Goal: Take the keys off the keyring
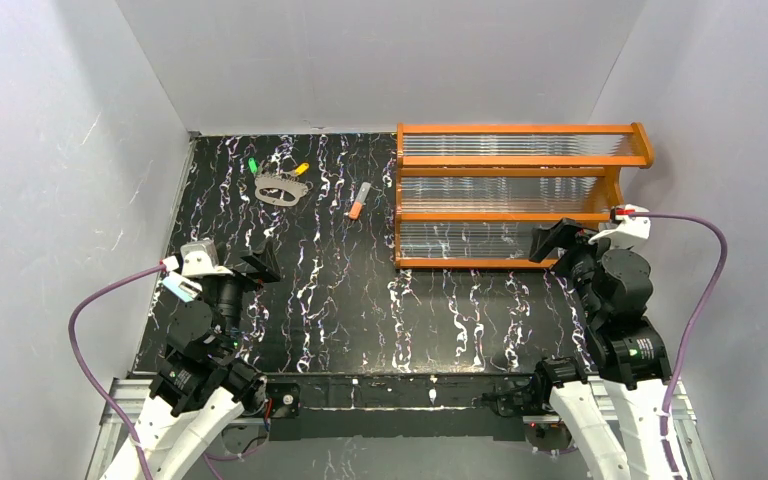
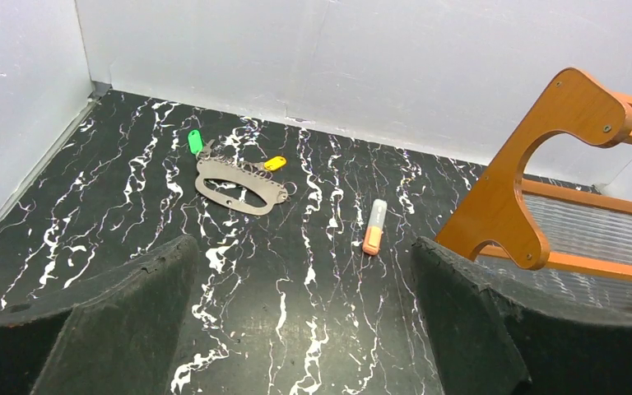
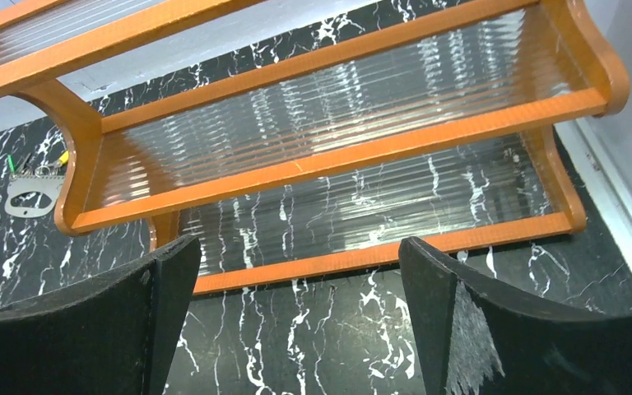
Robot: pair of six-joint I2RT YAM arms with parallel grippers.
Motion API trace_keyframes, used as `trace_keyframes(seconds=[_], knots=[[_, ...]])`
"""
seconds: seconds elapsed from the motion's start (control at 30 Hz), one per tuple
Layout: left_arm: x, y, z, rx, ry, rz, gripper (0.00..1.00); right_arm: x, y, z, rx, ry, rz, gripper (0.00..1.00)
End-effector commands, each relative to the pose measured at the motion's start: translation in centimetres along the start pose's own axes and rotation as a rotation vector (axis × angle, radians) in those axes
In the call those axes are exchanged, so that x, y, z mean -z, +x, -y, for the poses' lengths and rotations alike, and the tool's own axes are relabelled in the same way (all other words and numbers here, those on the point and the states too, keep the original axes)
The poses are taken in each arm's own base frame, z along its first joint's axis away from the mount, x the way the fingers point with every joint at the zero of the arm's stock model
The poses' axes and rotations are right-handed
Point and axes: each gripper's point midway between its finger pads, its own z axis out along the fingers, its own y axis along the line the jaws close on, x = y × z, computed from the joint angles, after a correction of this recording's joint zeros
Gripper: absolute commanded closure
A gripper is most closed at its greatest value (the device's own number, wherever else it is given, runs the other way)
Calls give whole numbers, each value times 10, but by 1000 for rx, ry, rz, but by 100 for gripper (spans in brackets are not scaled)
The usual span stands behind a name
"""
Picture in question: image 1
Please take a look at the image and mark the metal keyring holder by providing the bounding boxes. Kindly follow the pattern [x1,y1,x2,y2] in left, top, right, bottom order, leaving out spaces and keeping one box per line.
[254,169,309,207]

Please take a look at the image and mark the yellow tagged key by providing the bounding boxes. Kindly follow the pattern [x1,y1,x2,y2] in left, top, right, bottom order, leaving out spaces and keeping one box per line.
[291,163,309,177]

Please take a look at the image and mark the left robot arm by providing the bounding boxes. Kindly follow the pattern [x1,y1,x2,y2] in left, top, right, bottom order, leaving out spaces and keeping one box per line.
[101,238,281,479]

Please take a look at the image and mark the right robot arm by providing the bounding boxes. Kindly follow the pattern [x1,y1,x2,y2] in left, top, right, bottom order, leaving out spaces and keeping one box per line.
[528,206,686,479]

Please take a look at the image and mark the light blue stapler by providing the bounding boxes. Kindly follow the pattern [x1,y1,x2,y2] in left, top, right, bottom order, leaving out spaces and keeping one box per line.
[161,272,203,303]

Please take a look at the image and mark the orange wooden shelf rack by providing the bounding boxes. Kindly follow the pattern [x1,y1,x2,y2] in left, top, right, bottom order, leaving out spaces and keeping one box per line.
[394,122,656,269]

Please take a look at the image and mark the orange white marker pen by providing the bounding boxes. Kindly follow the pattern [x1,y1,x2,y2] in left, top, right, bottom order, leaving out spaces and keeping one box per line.
[347,182,371,220]

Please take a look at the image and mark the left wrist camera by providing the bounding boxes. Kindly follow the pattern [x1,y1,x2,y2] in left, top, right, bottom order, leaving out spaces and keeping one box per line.
[173,239,232,278]

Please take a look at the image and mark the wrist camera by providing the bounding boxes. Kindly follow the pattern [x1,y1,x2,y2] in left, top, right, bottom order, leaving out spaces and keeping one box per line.
[173,239,232,278]
[587,204,651,250]

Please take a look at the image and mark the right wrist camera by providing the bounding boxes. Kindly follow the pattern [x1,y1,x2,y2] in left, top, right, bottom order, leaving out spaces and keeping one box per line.
[587,204,651,250]

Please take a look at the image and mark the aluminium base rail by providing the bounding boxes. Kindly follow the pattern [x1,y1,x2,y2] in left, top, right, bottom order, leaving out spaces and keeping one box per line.
[86,374,714,479]

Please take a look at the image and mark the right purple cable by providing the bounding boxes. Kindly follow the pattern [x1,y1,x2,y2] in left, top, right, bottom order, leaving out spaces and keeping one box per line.
[632,211,730,480]

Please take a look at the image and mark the purple cable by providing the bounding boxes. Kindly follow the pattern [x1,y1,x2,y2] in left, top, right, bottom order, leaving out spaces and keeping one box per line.
[632,211,730,480]
[67,263,167,480]

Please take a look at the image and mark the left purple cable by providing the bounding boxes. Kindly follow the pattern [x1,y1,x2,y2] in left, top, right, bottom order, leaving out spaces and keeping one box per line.
[67,263,167,480]

